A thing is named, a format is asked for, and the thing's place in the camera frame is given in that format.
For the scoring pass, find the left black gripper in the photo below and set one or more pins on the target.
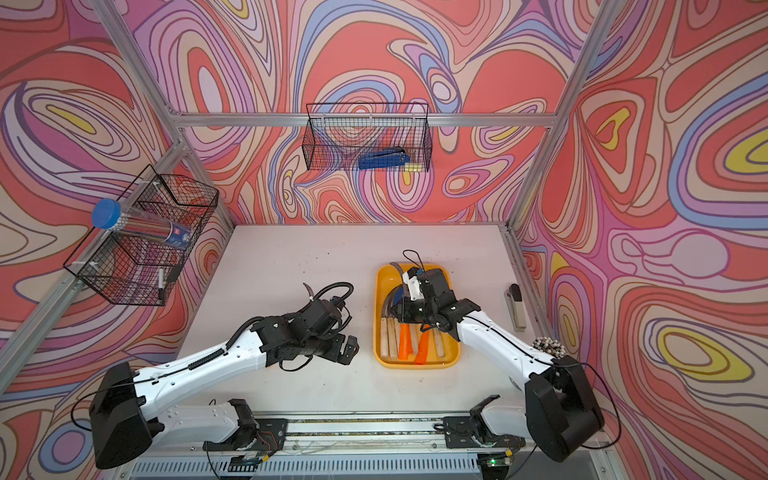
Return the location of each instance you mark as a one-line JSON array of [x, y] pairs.
[[339, 354]]

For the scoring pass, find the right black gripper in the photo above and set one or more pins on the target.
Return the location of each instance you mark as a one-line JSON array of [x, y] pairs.
[[404, 315]]

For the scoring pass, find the blue blade wooden sickle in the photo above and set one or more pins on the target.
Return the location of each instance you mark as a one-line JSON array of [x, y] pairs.
[[391, 325]]

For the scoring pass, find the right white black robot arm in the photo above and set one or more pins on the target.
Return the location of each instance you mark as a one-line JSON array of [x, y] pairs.
[[560, 413]]

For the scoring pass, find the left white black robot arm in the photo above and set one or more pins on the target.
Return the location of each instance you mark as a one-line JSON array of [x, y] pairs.
[[125, 413]]

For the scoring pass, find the yellow plastic tray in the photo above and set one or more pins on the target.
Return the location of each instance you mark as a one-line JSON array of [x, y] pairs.
[[386, 280]]

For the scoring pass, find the blue tool in basket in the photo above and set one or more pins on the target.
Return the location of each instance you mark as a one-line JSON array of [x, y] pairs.
[[383, 159]]

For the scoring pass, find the clear tube with blue cap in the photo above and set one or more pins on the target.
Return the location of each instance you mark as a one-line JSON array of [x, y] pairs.
[[126, 220]]

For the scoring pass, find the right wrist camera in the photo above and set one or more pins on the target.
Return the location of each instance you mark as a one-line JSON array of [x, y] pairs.
[[412, 286]]

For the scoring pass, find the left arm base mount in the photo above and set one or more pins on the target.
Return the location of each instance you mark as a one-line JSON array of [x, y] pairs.
[[263, 435]]

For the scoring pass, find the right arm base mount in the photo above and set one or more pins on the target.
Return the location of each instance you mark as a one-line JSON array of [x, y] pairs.
[[471, 431]]

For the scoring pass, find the black wire basket back wall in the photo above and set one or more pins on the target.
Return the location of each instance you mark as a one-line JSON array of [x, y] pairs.
[[338, 133]]

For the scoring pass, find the black wire basket wall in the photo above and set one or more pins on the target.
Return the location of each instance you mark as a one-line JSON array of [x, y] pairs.
[[338, 133], [140, 241]]

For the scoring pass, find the black wire basket left wall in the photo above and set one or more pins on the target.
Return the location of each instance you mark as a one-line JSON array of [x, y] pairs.
[[140, 241]]

